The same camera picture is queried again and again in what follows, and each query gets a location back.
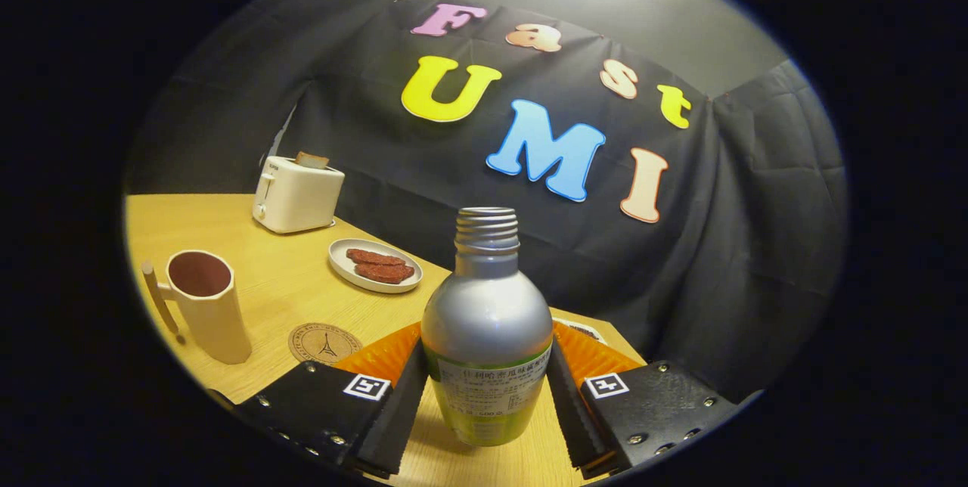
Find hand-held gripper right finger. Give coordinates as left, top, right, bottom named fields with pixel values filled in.
left=546, top=321, right=746, bottom=480

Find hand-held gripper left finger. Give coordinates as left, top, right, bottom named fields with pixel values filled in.
left=231, top=321, right=430, bottom=480

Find round cork coaster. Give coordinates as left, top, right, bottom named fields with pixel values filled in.
left=288, top=322, right=364, bottom=365

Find silver bottle with green label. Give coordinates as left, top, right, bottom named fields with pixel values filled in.
left=420, top=206, right=554, bottom=448

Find cream cup with wooden handle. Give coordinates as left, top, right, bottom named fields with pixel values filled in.
left=141, top=249, right=253, bottom=365

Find small white object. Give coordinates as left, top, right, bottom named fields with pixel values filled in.
left=556, top=318, right=606, bottom=344

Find red meat slice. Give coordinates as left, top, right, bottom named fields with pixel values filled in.
left=346, top=248, right=407, bottom=267
left=354, top=263, right=416, bottom=284

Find white oval plate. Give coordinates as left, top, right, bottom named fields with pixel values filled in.
left=327, top=237, right=424, bottom=294

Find wooden table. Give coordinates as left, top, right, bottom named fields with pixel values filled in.
left=123, top=194, right=647, bottom=487

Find white toaster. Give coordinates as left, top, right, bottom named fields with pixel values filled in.
left=252, top=156, right=346, bottom=235

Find black backdrop cloth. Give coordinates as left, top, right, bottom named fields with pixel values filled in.
left=125, top=0, right=849, bottom=405

